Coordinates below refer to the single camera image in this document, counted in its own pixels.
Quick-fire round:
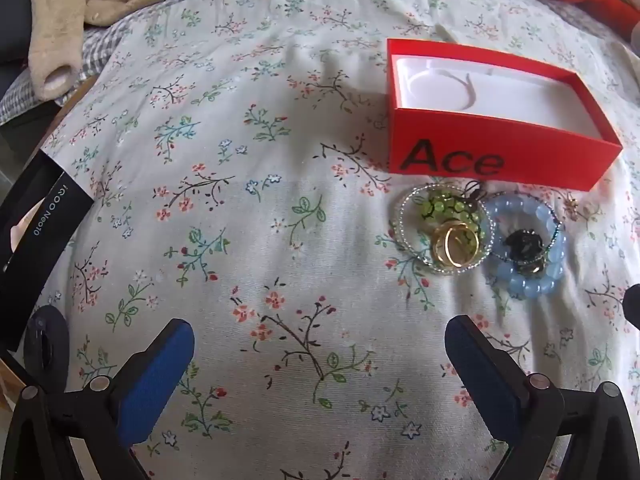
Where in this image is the black phone box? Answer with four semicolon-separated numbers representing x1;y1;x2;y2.
0;154;96;353

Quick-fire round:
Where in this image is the black round disc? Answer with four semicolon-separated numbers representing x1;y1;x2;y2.
24;305;70;391

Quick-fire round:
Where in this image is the red cardboard box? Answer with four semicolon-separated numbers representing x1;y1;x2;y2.
386;38;623;192

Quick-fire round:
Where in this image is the pale blue bead bracelet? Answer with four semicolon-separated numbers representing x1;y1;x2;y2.
482;195;568;300

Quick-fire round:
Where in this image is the dark grey cloth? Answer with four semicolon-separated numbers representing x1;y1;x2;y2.
0;0;32;93

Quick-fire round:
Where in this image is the gold ring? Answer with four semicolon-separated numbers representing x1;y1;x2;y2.
445;225;482;265
432;224;463;266

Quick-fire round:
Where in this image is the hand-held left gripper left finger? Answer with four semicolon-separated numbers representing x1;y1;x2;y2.
0;318;196;480

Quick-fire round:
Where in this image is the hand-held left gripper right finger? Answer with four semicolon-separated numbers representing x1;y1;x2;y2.
444;315;640;480

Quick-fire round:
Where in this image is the clear seed bead bracelet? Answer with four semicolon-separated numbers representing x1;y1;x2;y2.
398;184;495;275

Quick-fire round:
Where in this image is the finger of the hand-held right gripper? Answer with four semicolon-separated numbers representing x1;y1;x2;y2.
622;284;640;332

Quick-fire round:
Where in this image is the floral bed sheet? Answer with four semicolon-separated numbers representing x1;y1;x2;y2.
30;0;640;480

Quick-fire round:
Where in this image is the green bead bracelet black cord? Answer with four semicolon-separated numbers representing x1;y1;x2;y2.
419;180;490;241

